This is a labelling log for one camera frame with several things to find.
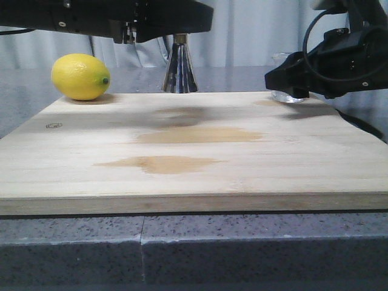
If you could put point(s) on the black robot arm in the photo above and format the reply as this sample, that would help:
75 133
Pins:
361 15

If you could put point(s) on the grey curtain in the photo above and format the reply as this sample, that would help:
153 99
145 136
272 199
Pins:
244 33

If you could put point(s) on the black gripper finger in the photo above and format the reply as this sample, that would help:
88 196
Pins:
161 18

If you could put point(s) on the light wooden cutting board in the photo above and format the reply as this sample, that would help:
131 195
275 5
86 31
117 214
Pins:
201 152

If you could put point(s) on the clear glass measuring beaker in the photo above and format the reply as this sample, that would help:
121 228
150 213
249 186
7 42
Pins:
280 96

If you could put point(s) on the steel double jigger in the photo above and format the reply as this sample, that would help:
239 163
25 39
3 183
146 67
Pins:
179 76

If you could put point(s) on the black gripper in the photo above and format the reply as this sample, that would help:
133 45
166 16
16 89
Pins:
108 19
344 62

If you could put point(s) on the yellow lemon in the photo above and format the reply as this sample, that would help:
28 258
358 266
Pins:
80 77

